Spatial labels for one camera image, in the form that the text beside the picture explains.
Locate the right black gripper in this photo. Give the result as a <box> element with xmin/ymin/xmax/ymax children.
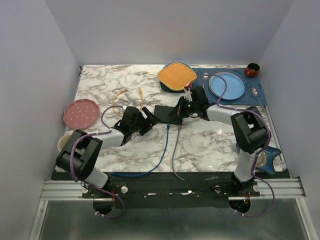
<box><xmin>168</xmin><ymin>96</ymin><xmax>199</xmax><ymax>118</ymax></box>

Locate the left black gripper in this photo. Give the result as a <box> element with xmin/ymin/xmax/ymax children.
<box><xmin>130</xmin><ymin>106</ymin><xmax>162</xmax><ymax>136</ymax></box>

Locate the black network switch box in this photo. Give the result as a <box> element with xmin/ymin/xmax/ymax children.
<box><xmin>153</xmin><ymin>105</ymin><xmax>183</xmax><ymax>125</ymax></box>

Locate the grey ethernet cable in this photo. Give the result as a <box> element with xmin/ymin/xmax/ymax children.
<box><xmin>170</xmin><ymin>125</ymin><xmax>221</xmax><ymax>181</ymax></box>

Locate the yellow ethernet cable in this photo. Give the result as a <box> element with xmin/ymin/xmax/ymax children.
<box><xmin>111</xmin><ymin>87</ymin><xmax>145</xmax><ymax>117</ymax></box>

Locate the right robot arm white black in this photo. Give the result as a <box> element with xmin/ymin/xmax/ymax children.
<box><xmin>169</xmin><ymin>85</ymin><xmax>271</xmax><ymax>196</ymax></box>

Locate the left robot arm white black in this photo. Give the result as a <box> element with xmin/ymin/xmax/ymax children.
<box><xmin>55</xmin><ymin>106</ymin><xmax>161</xmax><ymax>198</ymax></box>

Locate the dark teal square plate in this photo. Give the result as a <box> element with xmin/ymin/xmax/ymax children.
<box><xmin>160</xmin><ymin>61</ymin><xmax>192</xmax><ymax>94</ymax></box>

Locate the silver fork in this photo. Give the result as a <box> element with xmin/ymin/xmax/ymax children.
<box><xmin>202</xmin><ymin>72</ymin><xmax>209</xmax><ymax>88</ymax></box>

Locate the blue round plate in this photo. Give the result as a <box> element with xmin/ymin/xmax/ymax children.
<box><xmin>208</xmin><ymin>72</ymin><xmax>245</xmax><ymax>101</ymax></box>

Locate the blue cloth placemat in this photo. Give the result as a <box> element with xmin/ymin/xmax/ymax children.
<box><xmin>192</xmin><ymin>67</ymin><xmax>268</xmax><ymax>106</ymax></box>

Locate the pink dotted plate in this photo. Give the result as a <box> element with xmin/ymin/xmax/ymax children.
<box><xmin>63</xmin><ymin>98</ymin><xmax>100</xmax><ymax>130</ymax></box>

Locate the silver spoon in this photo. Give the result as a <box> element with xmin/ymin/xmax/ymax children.
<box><xmin>250</xmin><ymin>87</ymin><xmax>264</xmax><ymax>108</ymax></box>

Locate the red brown small bowl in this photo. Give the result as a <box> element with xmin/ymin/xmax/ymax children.
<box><xmin>245</xmin><ymin>63</ymin><xmax>260</xmax><ymax>78</ymax></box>

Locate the cream ceramic cup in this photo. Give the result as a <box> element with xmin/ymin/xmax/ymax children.
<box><xmin>57</xmin><ymin>134</ymin><xmax>71</xmax><ymax>152</ymax></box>

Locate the blue star shaped dish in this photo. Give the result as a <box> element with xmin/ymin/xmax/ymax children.
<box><xmin>234</xmin><ymin>144</ymin><xmax>281</xmax><ymax>179</ymax></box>

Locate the blue ethernet cable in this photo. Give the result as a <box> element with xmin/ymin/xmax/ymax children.
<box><xmin>109</xmin><ymin>123</ymin><xmax>172</xmax><ymax>179</ymax></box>

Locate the black mounting base rail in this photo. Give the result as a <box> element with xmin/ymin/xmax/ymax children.
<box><xmin>50</xmin><ymin>171</ymin><xmax>292</xmax><ymax>210</ymax></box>

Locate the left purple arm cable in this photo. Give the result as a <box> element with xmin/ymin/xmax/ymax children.
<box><xmin>69</xmin><ymin>105</ymin><xmax>126</xmax><ymax>219</ymax></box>

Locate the aluminium frame rail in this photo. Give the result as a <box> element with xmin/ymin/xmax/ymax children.
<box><xmin>40</xmin><ymin>178</ymin><xmax>306</xmax><ymax>201</ymax></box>

